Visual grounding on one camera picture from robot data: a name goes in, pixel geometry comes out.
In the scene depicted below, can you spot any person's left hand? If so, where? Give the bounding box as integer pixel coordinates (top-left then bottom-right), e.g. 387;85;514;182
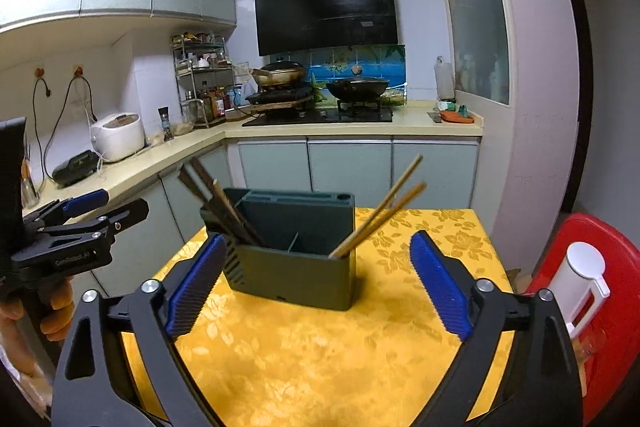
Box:
40;279;75;340

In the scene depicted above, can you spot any orange tray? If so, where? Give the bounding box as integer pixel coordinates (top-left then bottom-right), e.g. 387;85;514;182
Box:
427;104;475;125

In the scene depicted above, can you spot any dark wooden chopstick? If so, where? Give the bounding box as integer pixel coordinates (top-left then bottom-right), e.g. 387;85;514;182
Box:
177;169;231;233
190;157;256;244

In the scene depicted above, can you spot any black countertop appliance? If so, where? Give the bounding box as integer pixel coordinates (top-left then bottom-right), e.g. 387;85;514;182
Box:
52;150;101;188

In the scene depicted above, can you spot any black gas stove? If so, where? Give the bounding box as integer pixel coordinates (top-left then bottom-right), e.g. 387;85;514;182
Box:
241;102;394;128

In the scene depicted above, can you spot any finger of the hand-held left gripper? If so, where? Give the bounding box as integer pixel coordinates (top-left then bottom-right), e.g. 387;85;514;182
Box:
65;198;151;248
22;188;110;230

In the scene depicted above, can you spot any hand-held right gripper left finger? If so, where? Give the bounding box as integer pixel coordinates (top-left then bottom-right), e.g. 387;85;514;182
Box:
50;231;228;427

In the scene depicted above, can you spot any dark green utensil holder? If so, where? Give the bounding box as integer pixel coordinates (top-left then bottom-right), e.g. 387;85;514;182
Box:
200;188;357;312

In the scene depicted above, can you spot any light wooden chopstick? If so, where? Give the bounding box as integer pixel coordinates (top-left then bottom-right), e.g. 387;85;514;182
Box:
332;182;428;258
327;153;425;259

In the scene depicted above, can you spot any black wok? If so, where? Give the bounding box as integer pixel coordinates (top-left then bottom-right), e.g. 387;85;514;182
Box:
326;67;391;102

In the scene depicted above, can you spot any beige kitchen countertop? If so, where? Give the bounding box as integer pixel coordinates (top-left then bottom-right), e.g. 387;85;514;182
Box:
30;104;485;212

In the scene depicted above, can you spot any white electric kettle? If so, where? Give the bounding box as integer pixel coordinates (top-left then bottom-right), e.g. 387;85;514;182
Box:
550;242;612;340

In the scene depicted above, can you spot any white rice cooker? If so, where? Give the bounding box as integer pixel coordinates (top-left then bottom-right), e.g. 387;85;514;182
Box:
91;112;147;162

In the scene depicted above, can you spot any frosted glass window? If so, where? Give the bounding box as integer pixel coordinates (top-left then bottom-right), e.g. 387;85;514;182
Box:
431;0;512;108

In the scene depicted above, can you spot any yellow floral tablecloth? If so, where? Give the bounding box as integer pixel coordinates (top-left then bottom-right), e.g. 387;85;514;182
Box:
122;207;516;427

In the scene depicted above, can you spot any utensil cup with chopsticks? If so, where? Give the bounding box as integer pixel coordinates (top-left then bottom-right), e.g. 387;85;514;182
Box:
20;144;42;208

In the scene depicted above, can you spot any black pepper grinder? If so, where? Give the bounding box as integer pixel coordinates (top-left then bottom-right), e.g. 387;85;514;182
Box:
158;107;175;142

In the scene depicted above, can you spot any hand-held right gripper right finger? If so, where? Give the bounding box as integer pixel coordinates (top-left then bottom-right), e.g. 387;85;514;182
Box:
408;229;586;427

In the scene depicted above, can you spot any orange hook with black cord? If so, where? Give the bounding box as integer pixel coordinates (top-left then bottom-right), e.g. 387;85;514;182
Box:
45;64;97;178
31;66;53;180

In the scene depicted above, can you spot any red plastic chair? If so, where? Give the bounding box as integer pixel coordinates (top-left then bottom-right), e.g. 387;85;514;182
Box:
525;213;640;425

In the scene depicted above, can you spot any metal spice rack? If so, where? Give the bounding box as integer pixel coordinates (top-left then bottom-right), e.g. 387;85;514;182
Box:
171;32;236;129

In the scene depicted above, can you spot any white plastic bottle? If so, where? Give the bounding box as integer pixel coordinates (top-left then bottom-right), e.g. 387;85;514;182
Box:
434;55;457;101

